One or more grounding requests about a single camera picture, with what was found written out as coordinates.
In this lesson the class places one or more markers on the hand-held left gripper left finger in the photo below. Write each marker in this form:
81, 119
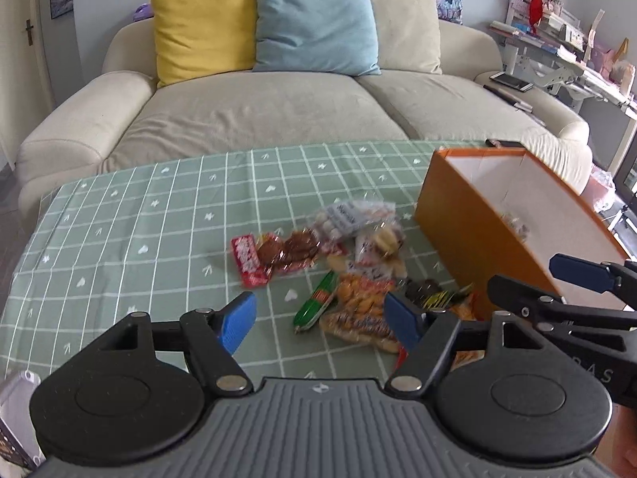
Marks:
239, 321

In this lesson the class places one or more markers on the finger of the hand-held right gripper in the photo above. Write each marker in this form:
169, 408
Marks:
577, 269
522, 298

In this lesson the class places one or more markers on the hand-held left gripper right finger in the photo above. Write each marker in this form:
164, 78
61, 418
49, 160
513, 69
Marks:
403, 321

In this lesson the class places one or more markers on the black and yellow snack packet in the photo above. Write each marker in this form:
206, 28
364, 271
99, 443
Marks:
423, 291

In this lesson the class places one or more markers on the orange cracker bag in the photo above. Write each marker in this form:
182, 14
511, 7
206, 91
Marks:
361, 294

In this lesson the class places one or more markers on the striped pastry packet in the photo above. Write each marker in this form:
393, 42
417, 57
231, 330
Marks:
353, 329

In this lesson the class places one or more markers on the orange chips packet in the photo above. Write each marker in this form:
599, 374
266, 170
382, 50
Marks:
464, 308

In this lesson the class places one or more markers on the red snack packet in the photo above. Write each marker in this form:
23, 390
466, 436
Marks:
249, 261

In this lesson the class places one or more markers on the brown meat snack packet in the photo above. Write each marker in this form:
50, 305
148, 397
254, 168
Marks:
298, 246
270, 254

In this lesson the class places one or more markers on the white snack packet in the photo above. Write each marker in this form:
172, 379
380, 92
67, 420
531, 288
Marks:
371, 254

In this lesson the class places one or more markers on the clear candy packet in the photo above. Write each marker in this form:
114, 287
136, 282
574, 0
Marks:
517, 224

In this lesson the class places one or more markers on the green sausage packet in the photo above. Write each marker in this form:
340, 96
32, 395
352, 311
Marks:
316, 303

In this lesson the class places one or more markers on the yellowish bread snack packet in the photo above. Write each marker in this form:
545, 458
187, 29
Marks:
389, 241

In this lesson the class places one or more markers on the orange cardboard box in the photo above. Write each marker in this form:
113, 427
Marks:
463, 219

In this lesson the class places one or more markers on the clear bag of round nuts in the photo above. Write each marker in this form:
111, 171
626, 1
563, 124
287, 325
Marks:
343, 216

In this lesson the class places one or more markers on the pink plastic bag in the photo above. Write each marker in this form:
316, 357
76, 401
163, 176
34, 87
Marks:
599, 186

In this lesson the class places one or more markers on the green checked tablecloth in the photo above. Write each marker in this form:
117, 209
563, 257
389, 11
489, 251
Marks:
149, 239

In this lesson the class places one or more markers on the black remote control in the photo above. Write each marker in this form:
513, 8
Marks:
500, 93

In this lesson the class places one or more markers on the white desk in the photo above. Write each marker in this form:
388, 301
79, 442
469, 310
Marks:
557, 72

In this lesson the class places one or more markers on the smartphone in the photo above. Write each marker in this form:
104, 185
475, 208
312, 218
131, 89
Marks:
511, 81

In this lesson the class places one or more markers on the beige sofa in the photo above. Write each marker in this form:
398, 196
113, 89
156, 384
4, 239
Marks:
249, 109

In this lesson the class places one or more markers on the stack of books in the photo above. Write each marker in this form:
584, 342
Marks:
522, 35

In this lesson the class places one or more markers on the clear phone case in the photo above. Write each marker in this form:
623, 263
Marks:
15, 418

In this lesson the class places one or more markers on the red hanging ornament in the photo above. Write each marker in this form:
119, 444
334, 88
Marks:
535, 7

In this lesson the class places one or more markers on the beige pillow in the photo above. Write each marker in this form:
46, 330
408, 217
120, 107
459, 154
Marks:
408, 25

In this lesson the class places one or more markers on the yellow pillow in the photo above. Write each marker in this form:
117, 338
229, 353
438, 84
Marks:
199, 25

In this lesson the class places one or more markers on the light blue pillow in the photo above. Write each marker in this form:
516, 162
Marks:
313, 25

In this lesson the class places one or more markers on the purple object behind sofa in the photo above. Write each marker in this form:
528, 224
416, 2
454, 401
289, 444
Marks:
143, 12

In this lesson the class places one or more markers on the white door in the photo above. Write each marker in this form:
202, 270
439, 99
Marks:
35, 59

